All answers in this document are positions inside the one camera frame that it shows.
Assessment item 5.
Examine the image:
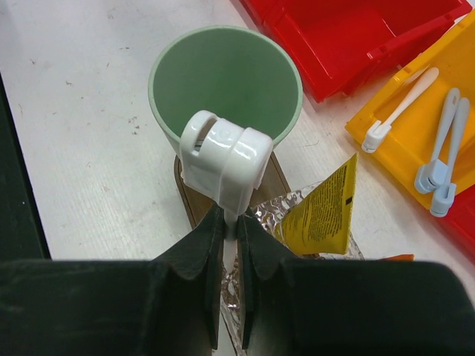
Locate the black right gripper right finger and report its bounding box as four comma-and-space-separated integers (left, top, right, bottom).
237, 215, 474, 355

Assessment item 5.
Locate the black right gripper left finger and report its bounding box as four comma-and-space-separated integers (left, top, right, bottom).
1, 206, 224, 355

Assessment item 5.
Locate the yellow toothpaste tube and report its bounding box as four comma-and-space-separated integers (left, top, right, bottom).
278, 154, 358, 255

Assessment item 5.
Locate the clear textured glass holder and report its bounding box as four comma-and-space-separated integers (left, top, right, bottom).
220, 181, 364, 355

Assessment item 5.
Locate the orange toothpaste tube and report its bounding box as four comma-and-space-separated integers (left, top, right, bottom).
382, 254, 414, 261

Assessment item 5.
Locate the white toothbrush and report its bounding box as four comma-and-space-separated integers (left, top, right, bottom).
361, 67, 439, 154
179, 111, 273, 273

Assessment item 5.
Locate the green cup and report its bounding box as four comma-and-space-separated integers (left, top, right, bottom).
148, 25, 303, 152

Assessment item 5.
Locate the brown oval wooden tray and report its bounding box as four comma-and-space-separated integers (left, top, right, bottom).
160, 155, 291, 271

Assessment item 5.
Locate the red toothpaste bin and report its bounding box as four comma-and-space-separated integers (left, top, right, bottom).
440, 185, 475, 261

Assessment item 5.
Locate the yellow bin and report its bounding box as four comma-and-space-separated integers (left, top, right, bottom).
346, 12, 474, 208

